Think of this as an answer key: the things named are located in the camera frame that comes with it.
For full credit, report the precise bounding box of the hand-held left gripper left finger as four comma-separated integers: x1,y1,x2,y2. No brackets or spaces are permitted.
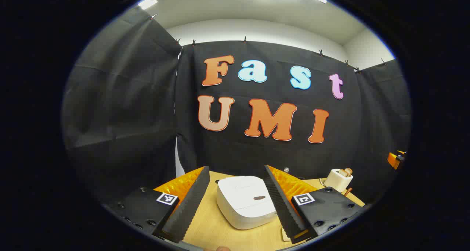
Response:
105,166,210,243

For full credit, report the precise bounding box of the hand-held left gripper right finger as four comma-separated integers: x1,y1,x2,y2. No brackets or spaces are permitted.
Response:
264,165,366,244

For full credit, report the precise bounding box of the white rice cooker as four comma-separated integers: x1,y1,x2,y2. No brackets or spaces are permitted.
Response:
217,176,278,230

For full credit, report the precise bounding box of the white toaster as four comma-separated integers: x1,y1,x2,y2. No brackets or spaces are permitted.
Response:
323,168,354,193

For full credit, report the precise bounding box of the row of small cloth clips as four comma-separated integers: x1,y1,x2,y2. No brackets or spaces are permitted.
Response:
149,14,386,74

